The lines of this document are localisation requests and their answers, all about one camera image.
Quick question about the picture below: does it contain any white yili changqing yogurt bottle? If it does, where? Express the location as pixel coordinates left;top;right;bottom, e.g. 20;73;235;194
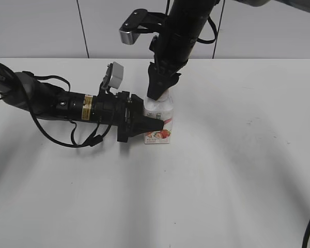
144;90;174;145

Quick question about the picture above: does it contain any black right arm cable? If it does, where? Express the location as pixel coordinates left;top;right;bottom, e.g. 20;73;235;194
165;0;225;44

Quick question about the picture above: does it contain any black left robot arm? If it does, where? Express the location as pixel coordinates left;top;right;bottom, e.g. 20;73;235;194
0;62;164;148

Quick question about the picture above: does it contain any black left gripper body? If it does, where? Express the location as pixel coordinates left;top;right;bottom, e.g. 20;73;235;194
92;90;131;143

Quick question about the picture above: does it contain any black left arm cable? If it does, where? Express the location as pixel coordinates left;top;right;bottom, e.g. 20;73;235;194
0;73;112;148

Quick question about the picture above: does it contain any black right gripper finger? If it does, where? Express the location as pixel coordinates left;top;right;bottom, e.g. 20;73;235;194
147;63;171;100
165;69;181;89

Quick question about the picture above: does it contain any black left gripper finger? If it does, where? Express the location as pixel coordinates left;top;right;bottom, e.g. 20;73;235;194
129;116;164;137
130;94;144;119

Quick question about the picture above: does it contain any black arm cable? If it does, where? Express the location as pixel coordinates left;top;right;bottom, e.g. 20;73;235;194
165;0;225;44
0;73;112;148

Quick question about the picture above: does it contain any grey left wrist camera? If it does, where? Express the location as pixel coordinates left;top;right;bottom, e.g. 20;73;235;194
106;61;124;89

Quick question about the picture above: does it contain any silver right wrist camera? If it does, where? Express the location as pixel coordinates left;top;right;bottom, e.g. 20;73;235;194
119;9;167;45

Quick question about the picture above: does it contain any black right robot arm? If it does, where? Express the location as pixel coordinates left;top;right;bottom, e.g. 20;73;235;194
147;1;219;100

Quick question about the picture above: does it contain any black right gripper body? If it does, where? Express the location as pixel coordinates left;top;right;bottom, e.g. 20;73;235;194
149;33;196;70

